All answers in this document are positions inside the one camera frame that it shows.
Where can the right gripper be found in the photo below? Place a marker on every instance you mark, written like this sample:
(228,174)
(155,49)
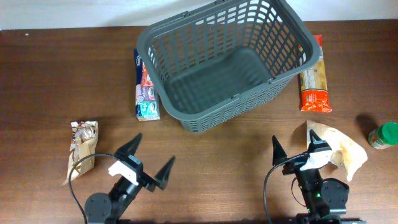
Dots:
(293,164)

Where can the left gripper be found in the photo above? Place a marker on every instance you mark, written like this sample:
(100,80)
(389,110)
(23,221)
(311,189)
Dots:
(160,178)

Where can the red orange pasta packet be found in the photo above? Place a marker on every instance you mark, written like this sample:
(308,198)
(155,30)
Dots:
(313,85)

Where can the green lid jar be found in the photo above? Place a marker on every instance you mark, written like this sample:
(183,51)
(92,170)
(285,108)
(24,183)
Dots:
(384,136)

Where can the grey plastic shopping basket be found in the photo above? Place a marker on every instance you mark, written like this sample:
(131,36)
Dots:
(223,59)

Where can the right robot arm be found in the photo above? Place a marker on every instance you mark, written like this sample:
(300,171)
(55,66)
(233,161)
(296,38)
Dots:
(324,199)

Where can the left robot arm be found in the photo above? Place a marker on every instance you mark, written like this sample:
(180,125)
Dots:
(109,207)

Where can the multicolour tissue pack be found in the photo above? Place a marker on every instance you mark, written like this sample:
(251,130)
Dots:
(146,100)

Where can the beige crumpled paper bag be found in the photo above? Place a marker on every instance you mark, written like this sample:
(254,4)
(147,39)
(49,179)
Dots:
(346,154)

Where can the small brown snack bag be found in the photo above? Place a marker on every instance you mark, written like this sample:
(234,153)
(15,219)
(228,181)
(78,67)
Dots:
(83,143)

